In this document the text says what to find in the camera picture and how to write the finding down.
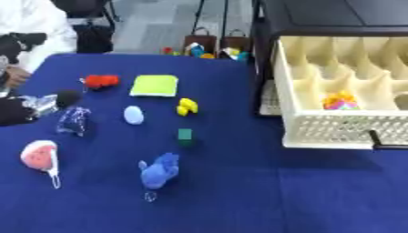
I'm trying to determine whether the person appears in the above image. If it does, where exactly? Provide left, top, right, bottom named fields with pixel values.
left=0, top=0, right=80, bottom=75

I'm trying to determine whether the green cube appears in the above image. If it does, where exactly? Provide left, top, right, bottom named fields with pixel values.
left=175, top=127, right=195, bottom=142

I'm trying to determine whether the black chair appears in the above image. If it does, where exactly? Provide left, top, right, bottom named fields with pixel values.
left=51, top=0, right=120, bottom=55

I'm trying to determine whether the black tripod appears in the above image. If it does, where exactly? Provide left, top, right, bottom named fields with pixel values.
left=189, top=0, right=231, bottom=35

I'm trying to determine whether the black handheld device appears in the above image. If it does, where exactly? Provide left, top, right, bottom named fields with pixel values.
left=0, top=32, right=50, bottom=66

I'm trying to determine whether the blue soft toy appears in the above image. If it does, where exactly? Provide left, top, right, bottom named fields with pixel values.
left=137, top=152, right=182, bottom=191

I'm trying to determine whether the red toy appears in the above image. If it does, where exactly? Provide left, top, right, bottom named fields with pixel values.
left=79, top=74, right=121, bottom=90

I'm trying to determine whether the person's hand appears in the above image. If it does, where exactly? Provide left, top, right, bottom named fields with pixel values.
left=3, top=65, right=32, bottom=89

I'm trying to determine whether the yellow toy duck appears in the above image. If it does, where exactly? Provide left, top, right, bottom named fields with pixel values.
left=175, top=96, right=201, bottom=117

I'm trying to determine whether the multicoloured toy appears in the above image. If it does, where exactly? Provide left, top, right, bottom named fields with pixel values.
left=320, top=90, right=362, bottom=111

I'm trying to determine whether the brown bag with handle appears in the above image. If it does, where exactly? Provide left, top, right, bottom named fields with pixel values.
left=218, top=28, right=252, bottom=53
left=181, top=26, right=220, bottom=56

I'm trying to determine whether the clear crumpled plastic bag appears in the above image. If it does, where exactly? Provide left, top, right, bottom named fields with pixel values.
left=54, top=106, right=93, bottom=137

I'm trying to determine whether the pale blue oval toy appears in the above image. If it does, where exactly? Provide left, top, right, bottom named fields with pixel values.
left=122, top=105, right=147, bottom=126

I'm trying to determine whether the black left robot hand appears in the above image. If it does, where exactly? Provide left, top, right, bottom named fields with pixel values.
left=54, top=89, right=85, bottom=109

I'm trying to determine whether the black cabinet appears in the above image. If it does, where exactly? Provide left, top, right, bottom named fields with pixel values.
left=250, top=0, right=408, bottom=117

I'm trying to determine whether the colourful toys pile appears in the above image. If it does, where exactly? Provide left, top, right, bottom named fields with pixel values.
left=221, top=46, right=252, bottom=64
left=160, top=42, right=217, bottom=60

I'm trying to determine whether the pale compartment drawer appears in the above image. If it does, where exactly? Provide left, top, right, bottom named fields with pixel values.
left=272, top=35, right=408, bottom=150

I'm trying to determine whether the pink round toy white strap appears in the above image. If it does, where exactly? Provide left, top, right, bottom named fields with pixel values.
left=19, top=139, right=64, bottom=190

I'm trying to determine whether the yellow-green flat pad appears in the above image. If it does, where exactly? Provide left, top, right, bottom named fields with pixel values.
left=128, top=74, right=180, bottom=98

